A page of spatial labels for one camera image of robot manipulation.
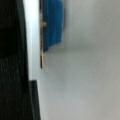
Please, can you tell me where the blue book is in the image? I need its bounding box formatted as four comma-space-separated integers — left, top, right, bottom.
43, 0, 64, 51

